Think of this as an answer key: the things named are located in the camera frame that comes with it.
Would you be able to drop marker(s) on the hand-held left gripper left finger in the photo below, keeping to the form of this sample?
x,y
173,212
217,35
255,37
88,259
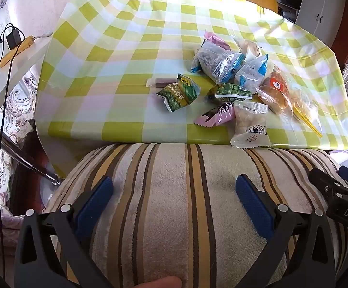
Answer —
x,y
94,207

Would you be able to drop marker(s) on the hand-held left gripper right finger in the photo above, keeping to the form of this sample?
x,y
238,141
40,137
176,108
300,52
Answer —
x,y
255,207

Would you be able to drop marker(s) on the yellow zip bun bag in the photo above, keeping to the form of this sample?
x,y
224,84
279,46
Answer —
x,y
304,108

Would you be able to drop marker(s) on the white red emblem cake packet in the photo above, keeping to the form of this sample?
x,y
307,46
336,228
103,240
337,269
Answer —
x,y
250,123

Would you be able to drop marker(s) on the pink chocolate snack packet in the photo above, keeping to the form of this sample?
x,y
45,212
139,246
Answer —
x,y
216,115

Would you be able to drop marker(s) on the orange striped bread packet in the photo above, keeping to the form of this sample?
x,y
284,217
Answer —
x,y
274,96

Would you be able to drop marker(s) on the green pea snack packet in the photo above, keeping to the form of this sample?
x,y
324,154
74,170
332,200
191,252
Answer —
x,y
180,94
229,91

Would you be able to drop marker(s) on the small blue clear snack packet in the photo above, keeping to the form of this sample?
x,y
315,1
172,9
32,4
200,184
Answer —
x,y
250,72

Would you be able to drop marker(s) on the purple bar snack packet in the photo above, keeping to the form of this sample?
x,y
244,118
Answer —
x,y
159,81

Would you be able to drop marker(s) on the large blue clear snack packet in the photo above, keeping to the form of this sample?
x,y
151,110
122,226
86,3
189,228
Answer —
x,y
213,60

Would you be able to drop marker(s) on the white clear bun packet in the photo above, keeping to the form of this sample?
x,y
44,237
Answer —
x,y
250,48

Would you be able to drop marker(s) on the plain pink snack packet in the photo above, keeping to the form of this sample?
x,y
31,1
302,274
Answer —
x,y
217,40

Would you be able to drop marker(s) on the person's left hand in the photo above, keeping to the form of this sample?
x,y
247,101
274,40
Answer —
x,y
159,282

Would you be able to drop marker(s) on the metal pole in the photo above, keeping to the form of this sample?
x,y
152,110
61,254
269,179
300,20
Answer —
x,y
18,153

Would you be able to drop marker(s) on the green checkered tablecloth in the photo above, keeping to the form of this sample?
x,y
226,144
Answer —
x,y
117,66

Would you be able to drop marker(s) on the white ledge board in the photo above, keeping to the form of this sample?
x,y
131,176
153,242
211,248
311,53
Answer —
x,y
12,81

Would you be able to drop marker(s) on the white wardrobe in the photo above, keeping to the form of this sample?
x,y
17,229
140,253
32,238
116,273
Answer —
x,y
321,6

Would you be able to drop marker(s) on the yellow power strip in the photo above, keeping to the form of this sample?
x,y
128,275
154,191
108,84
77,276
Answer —
x,y
15,52

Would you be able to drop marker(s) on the black power adapter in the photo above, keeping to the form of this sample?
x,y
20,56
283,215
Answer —
x,y
13,37

